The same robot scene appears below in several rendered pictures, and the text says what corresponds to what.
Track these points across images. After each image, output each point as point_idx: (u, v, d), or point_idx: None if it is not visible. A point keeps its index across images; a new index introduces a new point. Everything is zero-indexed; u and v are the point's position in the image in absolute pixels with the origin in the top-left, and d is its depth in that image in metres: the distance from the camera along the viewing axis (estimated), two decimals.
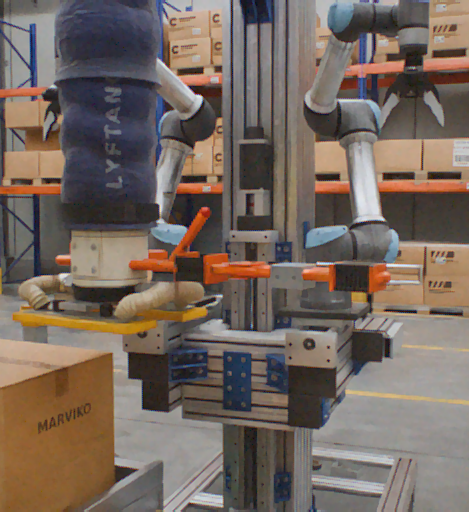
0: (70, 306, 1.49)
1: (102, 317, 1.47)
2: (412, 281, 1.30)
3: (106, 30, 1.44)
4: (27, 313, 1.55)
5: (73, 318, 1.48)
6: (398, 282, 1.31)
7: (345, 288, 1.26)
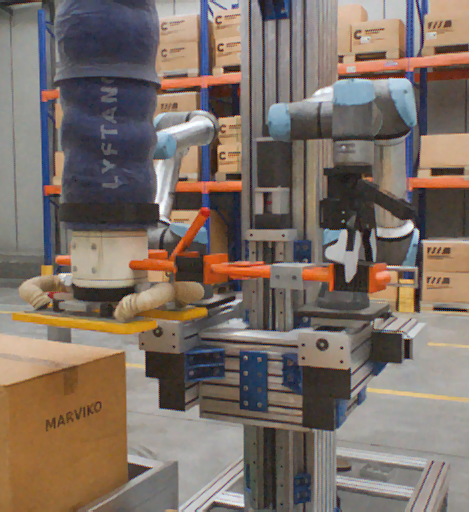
0: (70, 306, 1.49)
1: (102, 317, 1.47)
2: (408, 283, 1.27)
3: (101, 30, 1.44)
4: (27, 313, 1.55)
5: (73, 318, 1.48)
6: (394, 284, 1.28)
7: (345, 288, 1.26)
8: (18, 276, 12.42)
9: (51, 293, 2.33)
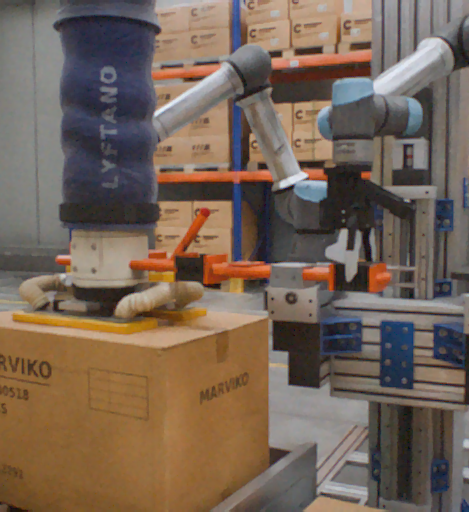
0: (70, 306, 1.49)
1: (102, 317, 1.47)
2: (408, 283, 1.27)
3: None
4: (27, 313, 1.55)
5: (73, 318, 1.48)
6: (394, 284, 1.28)
7: (345, 288, 1.26)
8: (40, 269, 12.22)
9: None
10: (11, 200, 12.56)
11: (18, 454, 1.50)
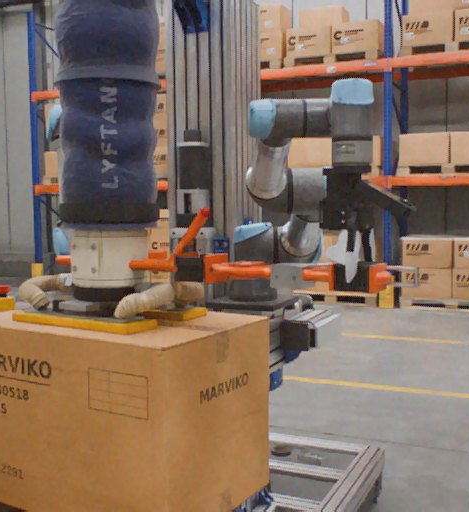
0: (70, 306, 1.49)
1: (102, 317, 1.47)
2: (408, 283, 1.27)
3: (101, 31, 1.44)
4: (27, 313, 1.55)
5: (73, 318, 1.48)
6: (394, 284, 1.28)
7: (345, 288, 1.26)
8: (11, 274, 12.61)
9: None
10: None
11: (18, 454, 1.50)
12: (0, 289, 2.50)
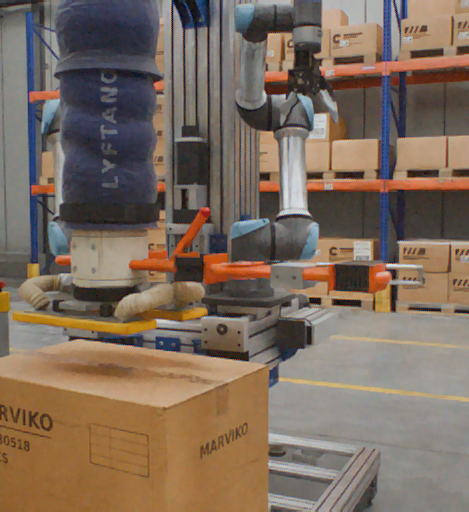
0: (70, 306, 1.49)
1: (102, 317, 1.47)
2: (412, 281, 1.30)
3: (101, 21, 1.44)
4: (27, 313, 1.55)
5: (73, 318, 1.48)
6: (398, 282, 1.31)
7: (345, 288, 1.26)
8: (7, 275, 12.57)
9: None
10: None
11: (19, 504, 1.51)
12: None
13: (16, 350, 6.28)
